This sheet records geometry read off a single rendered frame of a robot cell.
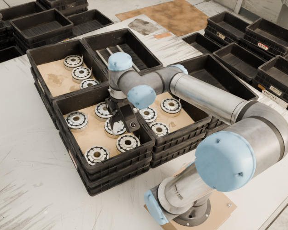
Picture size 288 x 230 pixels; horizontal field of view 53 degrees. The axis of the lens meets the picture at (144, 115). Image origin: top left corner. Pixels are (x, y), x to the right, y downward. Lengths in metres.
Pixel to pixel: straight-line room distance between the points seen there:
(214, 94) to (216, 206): 0.58
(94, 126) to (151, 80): 0.53
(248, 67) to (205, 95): 1.89
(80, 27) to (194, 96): 2.14
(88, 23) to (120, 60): 2.02
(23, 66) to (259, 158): 1.57
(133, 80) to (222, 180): 0.42
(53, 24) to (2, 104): 1.18
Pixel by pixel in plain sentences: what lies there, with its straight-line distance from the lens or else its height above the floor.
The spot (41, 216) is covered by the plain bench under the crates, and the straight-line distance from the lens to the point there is 1.29.
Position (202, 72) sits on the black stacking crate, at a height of 0.83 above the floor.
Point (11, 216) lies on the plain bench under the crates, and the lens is 1.32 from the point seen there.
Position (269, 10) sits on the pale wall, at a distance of 4.17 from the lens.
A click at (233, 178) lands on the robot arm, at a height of 1.39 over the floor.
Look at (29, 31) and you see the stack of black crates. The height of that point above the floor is 0.49.
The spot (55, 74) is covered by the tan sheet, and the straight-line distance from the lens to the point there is 1.62.
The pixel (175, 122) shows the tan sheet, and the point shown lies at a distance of 1.40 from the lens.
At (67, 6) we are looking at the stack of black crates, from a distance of 2.91.
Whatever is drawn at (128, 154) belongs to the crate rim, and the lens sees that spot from 1.14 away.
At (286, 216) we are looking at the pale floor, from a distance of 2.35.
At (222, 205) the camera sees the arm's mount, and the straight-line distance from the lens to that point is 1.26.
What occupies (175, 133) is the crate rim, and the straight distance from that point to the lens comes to 1.22.
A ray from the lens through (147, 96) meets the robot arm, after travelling 0.85.
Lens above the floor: 1.86
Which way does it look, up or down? 47 degrees down
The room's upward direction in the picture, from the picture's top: 8 degrees clockwise
